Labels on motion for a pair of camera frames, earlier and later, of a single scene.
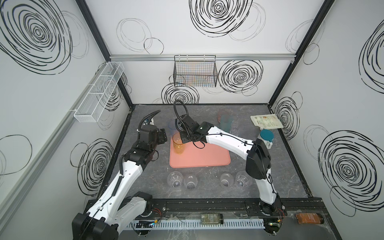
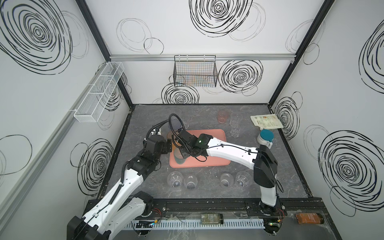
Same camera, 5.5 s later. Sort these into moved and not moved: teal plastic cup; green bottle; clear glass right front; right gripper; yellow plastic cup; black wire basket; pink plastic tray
Moved: yellow plastic cup; teal plastic cup; right gripper
Not moved: clear glass right front; green bottle; pink plastic tray; black wire basket
